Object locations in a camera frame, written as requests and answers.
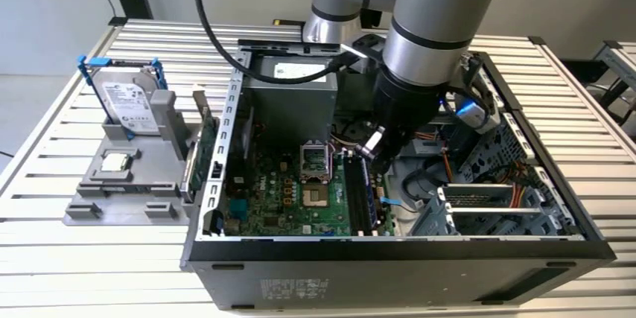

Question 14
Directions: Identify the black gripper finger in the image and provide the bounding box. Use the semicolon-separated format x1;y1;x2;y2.
372;134;415;174
358;127;388;159

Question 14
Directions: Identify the CPU socket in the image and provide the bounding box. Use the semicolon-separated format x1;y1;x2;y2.
300;179;334;209

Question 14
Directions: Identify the slatted metal side table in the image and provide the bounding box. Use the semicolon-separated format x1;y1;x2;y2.
586;39;636;127

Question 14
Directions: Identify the orange yellow wire bundle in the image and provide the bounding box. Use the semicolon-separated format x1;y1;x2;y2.
502;160;542;210

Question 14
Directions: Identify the black looped cable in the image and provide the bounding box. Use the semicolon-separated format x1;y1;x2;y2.
400;167;442;209

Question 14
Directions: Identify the grey parts rack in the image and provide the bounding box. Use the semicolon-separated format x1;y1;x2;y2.
60;89;200;228

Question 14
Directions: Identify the green motherboard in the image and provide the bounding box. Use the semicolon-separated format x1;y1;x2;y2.
223;144;399;238

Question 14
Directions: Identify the thin orange wire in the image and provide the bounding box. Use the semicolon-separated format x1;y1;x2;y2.
440;148;455;185

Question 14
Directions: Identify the grey power supply unit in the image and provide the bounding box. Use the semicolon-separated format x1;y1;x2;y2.
246;55;340;147

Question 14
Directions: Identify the thin locking lever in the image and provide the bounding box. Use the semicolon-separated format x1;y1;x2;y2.
327;142;338;183

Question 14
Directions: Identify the silver CPU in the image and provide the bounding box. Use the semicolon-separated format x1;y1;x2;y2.
99;153;131;174

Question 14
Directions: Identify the black open PC case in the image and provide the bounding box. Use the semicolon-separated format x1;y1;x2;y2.
178;37;618;311

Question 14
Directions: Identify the black RAM slot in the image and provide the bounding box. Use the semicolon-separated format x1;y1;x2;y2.
358;150;372;236
350;150;367;236
344;150;362;236

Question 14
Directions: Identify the green graphics card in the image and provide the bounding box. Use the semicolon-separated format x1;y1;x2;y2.
182;85;223;206

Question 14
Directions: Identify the black joint block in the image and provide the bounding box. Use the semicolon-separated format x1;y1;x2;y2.
560;57;611;84

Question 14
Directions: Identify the hard disk in blue carrier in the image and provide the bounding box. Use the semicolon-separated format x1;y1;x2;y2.
76;56;168;142

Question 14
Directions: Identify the blue expansion slot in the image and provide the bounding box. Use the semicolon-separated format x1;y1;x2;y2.
228;200;250;221

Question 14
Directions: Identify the metal socket cover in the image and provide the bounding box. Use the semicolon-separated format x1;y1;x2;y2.
298;140;334;181

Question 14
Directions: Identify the silver disk bay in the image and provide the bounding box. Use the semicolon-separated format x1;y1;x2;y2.
412;167;580;238

